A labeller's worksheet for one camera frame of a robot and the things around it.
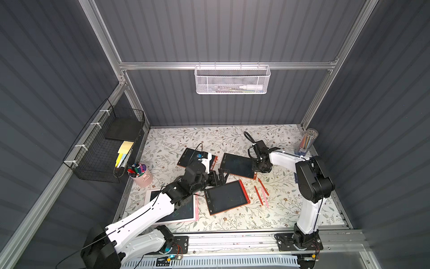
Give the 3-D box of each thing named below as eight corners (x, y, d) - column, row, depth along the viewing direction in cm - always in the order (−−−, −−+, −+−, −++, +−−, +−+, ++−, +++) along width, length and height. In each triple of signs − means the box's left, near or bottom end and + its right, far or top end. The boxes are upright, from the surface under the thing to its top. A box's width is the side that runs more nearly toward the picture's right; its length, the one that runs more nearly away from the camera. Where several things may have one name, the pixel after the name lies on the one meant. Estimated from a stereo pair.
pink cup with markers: (135, 187, 93) (124, 176, 83) (140, 174, 99) (130, 162, 88) (152, 187, 93) (143, 176, 83) (155, 174, 99) (147, 162, 88)
